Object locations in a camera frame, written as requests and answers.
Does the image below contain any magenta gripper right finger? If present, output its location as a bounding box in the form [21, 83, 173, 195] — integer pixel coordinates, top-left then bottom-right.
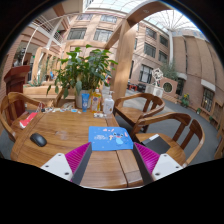
[133, 143, 182, 185]

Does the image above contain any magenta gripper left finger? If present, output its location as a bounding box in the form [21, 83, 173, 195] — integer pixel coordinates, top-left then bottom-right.
[42, 143, 92, 185]

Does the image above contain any blue cartoon mouse pad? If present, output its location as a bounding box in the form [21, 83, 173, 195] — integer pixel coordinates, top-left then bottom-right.
[88, 126, 133, 151]

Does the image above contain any black computer mouse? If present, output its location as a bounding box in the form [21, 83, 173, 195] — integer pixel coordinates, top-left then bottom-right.
[30, 133, 47, 147]

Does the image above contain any black laptop on chair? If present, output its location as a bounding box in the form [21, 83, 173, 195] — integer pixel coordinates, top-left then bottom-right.
[142, 134, 170, 154]

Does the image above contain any wooden chair near right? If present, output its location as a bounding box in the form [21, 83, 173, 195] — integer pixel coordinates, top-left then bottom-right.
[130, 112, 205, 167]

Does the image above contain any wooden chair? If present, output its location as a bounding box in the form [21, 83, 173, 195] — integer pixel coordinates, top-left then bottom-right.
[113, 93, 165, 126]
[0, 92, 45, 142]
[130, 112, 205, 167]

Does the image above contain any wooden chair back right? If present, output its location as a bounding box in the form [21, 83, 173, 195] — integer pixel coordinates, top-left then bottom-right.
[113, 93, 165, 126]

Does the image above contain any red and white object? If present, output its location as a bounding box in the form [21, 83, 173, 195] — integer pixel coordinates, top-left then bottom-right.
[19, 112, 38, 129]

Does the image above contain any blue tube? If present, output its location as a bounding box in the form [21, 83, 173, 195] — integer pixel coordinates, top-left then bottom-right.
[82, 93, 89, 112]

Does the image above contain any white pump bottle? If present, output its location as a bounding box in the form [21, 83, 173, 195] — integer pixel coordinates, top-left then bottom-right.
[103, 91, 114, 114]

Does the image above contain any yellow liquid bottle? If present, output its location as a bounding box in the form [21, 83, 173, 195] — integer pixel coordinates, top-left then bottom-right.
[91, 89, 101, 112]

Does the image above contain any wooden chair left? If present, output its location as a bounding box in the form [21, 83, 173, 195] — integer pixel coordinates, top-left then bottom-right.
[0, 92, 45, 142]

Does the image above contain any white geometric sculpture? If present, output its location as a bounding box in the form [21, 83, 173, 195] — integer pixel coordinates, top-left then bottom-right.
[152, 68, 163, 86]

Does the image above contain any green potted plant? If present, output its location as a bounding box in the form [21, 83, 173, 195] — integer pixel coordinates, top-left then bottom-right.
[54, 47, 117, 108]

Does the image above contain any wooden arch pillar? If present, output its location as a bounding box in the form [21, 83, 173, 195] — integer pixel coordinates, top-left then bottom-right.
[104, 0, 169, 100]

